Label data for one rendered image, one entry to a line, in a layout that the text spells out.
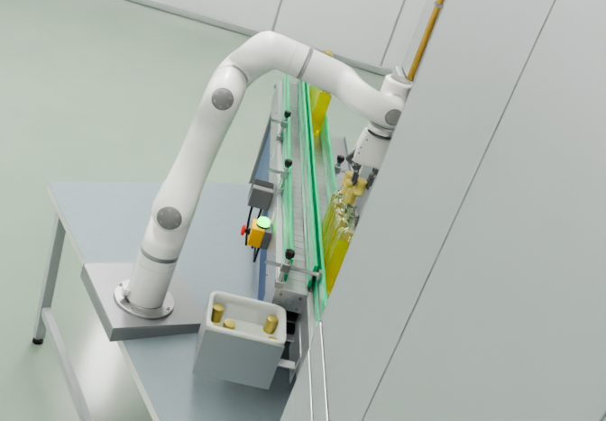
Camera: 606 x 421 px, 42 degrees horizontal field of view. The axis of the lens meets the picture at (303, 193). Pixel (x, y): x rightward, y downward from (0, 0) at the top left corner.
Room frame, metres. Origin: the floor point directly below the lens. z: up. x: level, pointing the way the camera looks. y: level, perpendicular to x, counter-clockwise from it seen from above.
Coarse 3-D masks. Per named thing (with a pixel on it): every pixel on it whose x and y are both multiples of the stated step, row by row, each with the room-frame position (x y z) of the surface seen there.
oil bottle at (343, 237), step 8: (336, 232) 2.03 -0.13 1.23; (344, 232) 2.00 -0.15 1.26; (352, 232) 2.00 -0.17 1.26; (336, 240) 1.99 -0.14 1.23; (344, 240) 1.99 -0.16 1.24; (336, 248) 1.98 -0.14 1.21; (344, 248) 1.99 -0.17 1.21; (328, 256) 2.01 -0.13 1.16; (336, 256) 1.99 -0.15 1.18; (328, 264) 1.99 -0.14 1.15; (336, 264) 1.99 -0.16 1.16; (328, 272) 1.98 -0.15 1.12; (336, 272) 1.99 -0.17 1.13; (328, 280) 1.99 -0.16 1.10; (328, 288) 1.99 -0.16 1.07
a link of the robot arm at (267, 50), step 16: (272, 32) 2.03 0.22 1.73; (240, 48) 2.03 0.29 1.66; (256, 48) 2.00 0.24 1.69; (272, 48) 2.00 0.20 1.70; (288, 48) 2.01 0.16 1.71; (304, 48) 2.03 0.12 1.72; (224, 64) 2.07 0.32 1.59; (240, 64) 2.05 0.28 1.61; (256, 64) 2.00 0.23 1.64; (272, 64) 2.00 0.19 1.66; (288, 64) 2.00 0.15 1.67
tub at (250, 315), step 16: (208, 304) 1.80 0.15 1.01; (224, 304) 1.86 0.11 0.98; (240, 304) 1.87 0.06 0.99; (256, 304) 1.88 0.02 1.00; (272, 304) 1.90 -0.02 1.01; (208, 320) 1.73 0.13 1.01; (224, 320) 1.85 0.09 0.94; (240, 320) 1.87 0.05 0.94; (256, 320) 1.88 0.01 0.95; (256, 336) 1.73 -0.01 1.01
